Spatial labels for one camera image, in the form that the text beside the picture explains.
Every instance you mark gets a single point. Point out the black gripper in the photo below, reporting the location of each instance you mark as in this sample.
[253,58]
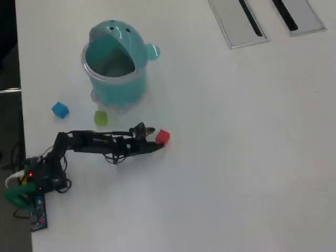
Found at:
[136,145]

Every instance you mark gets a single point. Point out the red cube block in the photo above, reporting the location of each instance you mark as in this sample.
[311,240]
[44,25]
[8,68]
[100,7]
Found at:
[162,136]

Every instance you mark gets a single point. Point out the green cube block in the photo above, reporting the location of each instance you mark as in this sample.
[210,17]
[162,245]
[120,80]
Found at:
[101,118]

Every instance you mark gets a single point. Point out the blue cube block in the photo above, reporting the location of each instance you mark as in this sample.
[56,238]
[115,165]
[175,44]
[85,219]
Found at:
[60,109]

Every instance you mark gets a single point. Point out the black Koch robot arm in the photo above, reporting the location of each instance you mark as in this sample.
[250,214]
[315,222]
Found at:
[86,147]

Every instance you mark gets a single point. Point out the teal whale-shaped bin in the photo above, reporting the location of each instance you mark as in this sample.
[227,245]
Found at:
[118,89]

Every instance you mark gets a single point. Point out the blue circuit board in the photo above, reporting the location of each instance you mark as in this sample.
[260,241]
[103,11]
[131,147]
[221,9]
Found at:
[39,212]

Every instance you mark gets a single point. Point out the green table clamp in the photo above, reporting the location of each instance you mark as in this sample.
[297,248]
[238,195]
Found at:
[18,195]

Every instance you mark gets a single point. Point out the grey metal bar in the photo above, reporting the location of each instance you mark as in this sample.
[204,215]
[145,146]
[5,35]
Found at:
[10,90]

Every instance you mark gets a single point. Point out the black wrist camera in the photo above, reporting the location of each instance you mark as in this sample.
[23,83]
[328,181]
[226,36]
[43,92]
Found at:
[138,130]

